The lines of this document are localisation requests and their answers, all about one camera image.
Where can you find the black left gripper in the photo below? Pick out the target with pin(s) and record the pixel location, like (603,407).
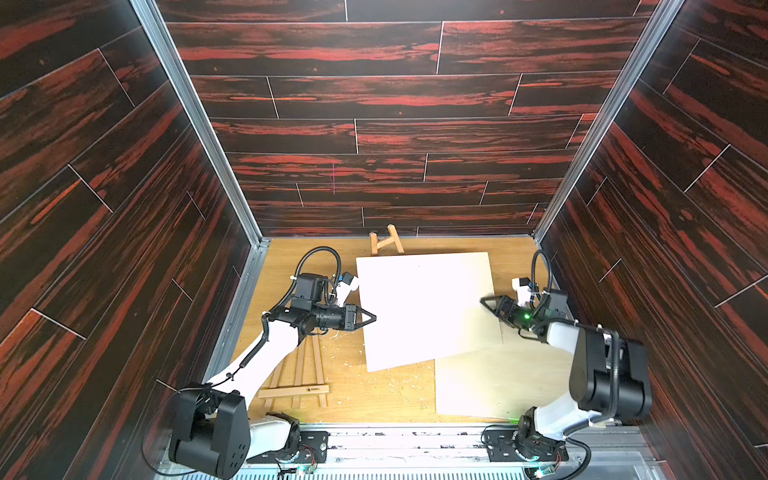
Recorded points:
(348,320)

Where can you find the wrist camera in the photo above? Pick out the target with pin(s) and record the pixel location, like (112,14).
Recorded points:
(525,290)
(346,284)

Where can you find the wooden easel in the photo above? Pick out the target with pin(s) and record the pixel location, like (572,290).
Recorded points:
(377,243)
(298,381)

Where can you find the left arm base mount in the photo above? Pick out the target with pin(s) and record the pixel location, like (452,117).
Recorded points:
(304,448)

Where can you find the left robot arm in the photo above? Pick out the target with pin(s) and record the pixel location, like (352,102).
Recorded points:
(211,432)

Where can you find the pale plywood board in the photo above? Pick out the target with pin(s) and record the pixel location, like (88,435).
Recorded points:
(501,381)
(426,306)

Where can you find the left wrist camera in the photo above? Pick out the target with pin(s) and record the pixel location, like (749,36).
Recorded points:
(346,284)

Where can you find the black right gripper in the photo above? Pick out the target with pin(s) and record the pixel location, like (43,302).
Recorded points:
(504,308)

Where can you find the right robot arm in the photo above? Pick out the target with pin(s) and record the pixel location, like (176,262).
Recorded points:
(609,377)

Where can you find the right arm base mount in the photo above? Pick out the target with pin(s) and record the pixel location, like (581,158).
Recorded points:
(503,443)

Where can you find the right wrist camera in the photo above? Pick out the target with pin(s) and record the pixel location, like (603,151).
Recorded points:
(525,290)

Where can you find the front aluminium frame rail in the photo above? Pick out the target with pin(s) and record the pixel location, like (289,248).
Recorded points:
(454,451)

